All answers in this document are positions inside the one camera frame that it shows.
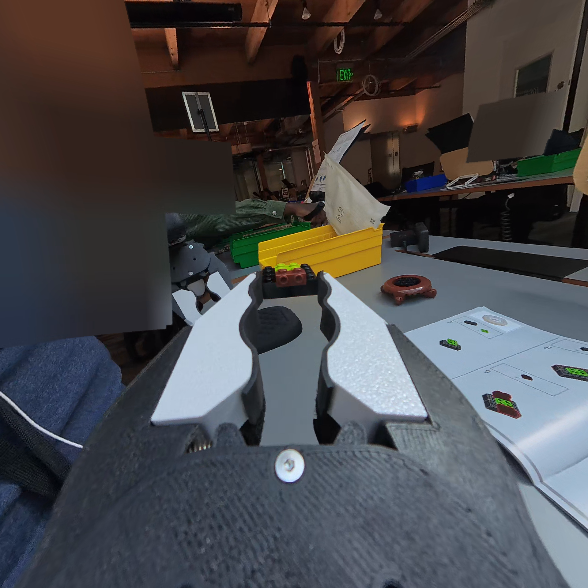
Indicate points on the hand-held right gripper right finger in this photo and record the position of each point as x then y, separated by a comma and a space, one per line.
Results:
372, 367

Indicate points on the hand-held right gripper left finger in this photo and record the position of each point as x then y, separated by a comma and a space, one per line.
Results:
206, 367

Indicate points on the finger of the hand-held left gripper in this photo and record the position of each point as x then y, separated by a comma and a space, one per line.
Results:
186, 307
219, 285

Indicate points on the black toy brick assembly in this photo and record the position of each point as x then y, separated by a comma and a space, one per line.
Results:
291, 280

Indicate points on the grey desk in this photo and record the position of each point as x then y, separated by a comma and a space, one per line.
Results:
367, 312

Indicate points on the green plastic bin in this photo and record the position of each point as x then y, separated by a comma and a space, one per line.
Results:
546, 165
243, 252

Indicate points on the black chair armrest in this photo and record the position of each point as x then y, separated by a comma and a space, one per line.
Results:
280, 330

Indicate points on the brown round toy pot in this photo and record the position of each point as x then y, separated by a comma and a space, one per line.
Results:
409, 294

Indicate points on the yellow plastic bin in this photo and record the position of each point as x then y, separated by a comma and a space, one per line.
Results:
321, 257

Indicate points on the black power adapter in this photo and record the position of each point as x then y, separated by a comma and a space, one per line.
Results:
420, 236

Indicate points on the person's blue shirt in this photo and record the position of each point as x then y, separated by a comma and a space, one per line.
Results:
55, 367

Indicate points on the grey light panel on stand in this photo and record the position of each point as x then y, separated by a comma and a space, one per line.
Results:
200, 112

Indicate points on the cream paper bag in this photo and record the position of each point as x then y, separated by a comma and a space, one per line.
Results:
353, 202

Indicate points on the white instruction booklet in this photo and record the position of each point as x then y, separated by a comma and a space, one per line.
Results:
528, 436

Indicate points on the white printed sheet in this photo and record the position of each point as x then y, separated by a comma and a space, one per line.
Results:
342, 142

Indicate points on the blue plastic bin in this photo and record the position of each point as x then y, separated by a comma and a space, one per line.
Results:
425, 183

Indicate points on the beige cardboard panel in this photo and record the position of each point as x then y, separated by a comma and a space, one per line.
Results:
454, 163

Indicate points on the long wooden table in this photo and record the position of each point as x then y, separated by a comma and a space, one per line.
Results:
505, 186

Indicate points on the green exit sign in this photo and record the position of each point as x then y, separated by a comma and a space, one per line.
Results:
345, 75

